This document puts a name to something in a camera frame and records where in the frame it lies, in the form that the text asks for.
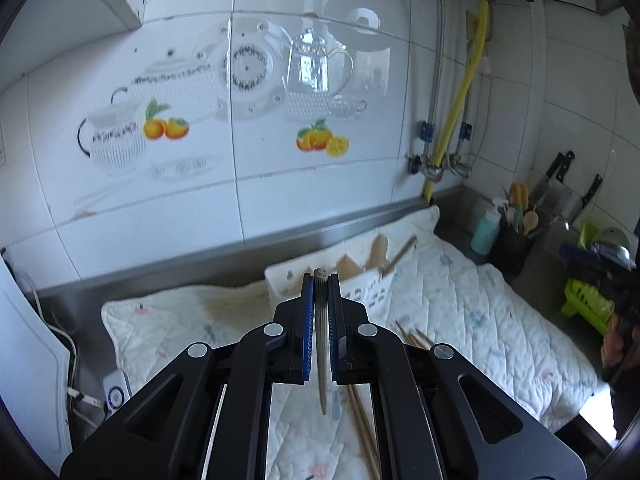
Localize wooden chopstick curved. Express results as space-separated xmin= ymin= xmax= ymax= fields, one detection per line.
xmin=381 ymin=236 xmax=418 ymax=278

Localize person's hand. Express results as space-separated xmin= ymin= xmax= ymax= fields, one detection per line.
xmin=601 ymin=314 xmax=640 ymax=370

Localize lime green dish rack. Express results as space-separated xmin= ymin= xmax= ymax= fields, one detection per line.
xmin=559 ymin=221 xmax=636 ymax=335

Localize small white round-button device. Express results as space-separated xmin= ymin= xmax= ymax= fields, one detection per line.
xmin=103 ymin=368 xmax=131 ymax=416

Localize black utensil cup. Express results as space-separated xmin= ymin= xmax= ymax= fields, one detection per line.
xmin=489 ymin=182 xmax=540 ymax=281

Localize white quilted patterned mat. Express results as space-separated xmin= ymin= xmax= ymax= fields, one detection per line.
xmin=101 ymin=205 xmax=600 ymax=480

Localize teal dish soap bottle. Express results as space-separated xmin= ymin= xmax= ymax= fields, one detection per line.
xmin=470 ymin=197 xmax=509 ymax=256

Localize white countertop appliance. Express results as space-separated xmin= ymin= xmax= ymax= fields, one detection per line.
xmin=1 ymin=266 xmax=72 ymax=474

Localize white house-shaped utensil holder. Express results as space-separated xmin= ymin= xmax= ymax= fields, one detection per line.
xmin=265 ymin=233 xmax=415 ymax=324

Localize wooden spoon in holder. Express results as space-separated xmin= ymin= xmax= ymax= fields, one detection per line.
xmin=366 ymin=233 xmax=388 ymax=270

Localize metal water valves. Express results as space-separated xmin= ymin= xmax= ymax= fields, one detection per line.
xmin=407 ymin=122 xmax=473 ymax=183

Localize yellow gas pipe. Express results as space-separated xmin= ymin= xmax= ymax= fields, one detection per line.
xmin=422 ymin=0 xmax=490 ymax=202

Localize black-handled kitchen knives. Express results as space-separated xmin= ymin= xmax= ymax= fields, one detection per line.
xmin=528 ymin=151 xmax=603 ymax=229

